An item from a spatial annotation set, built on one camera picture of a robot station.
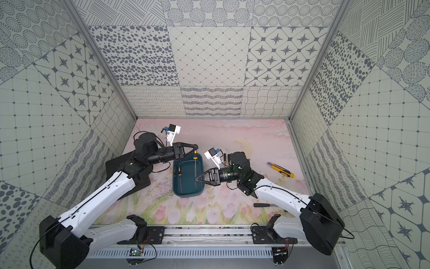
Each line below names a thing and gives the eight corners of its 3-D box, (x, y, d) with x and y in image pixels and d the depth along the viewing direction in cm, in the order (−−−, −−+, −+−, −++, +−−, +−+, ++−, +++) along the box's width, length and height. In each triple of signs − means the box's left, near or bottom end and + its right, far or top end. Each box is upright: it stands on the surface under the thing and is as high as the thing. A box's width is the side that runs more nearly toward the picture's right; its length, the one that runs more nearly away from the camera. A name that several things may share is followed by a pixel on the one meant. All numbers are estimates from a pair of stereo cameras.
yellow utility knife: (265, 165, 100) (266, 163, 98) (268, 161, 102) (269, 159, 100) (292, 179, 94) (293, 178, 92) (294, 175, 96) (295, 173, 94)
